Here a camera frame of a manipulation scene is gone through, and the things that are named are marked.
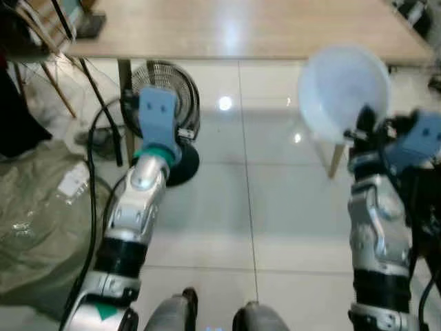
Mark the grey robot left leg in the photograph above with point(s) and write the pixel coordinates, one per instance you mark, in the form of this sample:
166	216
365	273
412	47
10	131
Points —
169	314

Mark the grey robot right leg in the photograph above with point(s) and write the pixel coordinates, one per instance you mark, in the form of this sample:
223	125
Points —
258	318

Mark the light wooden furniture leg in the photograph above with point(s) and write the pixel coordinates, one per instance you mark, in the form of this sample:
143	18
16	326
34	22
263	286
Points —
337	162

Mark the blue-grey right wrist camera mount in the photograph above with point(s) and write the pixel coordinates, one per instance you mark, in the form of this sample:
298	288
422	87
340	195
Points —
413	141

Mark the dark metal table leg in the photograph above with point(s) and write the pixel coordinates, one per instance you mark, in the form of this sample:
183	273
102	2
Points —
125	117

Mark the black floor fan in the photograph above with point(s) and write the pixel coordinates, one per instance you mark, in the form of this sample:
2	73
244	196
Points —
176	86

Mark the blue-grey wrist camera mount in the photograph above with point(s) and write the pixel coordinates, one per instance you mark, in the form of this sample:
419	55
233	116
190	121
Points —
413	141
157	114

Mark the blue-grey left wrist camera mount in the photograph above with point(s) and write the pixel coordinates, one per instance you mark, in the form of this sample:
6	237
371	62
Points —
157	114

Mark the grey-green plastic bag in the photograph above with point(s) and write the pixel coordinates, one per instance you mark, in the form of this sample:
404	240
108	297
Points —
41	227

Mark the white plastic bowl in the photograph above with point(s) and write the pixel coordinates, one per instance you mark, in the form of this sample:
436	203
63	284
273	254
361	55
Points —
337	89

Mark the dark cloth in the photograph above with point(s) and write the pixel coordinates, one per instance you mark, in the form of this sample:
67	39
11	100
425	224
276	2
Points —
17	117

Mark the grey robot leg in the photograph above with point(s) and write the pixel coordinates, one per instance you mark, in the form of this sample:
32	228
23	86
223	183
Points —
169	314
258	318

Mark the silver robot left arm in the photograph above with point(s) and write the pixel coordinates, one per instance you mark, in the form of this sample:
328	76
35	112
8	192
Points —
134	207

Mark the slanted wooden stand leg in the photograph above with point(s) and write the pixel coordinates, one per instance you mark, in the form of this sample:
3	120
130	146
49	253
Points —
58	89

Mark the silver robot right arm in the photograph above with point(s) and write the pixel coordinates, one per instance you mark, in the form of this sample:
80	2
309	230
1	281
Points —
375	234

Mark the black device on table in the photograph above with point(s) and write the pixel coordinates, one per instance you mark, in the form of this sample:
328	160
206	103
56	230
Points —
91	25

